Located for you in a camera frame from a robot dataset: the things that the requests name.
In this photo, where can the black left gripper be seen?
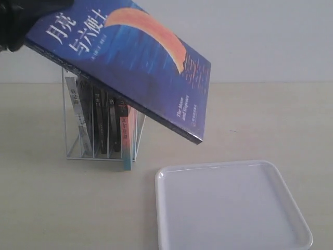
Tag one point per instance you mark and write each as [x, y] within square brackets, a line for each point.
[18, 17]

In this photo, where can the blue moon cover book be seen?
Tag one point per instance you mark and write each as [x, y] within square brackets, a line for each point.
[120, 47]

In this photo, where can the white grey spine book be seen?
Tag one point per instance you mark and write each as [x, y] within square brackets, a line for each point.
[73, 89]

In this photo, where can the dark brown spine book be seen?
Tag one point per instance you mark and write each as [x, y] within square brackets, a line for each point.
[99, 101]

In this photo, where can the black spine book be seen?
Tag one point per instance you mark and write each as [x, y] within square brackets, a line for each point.
[113, 124]

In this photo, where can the pink teal spine book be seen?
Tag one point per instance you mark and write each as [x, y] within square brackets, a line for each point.
[127, 118]

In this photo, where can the white square plastic tray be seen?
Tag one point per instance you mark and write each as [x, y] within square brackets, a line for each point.
[228, 205]

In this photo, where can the white wire book rack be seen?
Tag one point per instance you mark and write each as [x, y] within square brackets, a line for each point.
[73, 145]

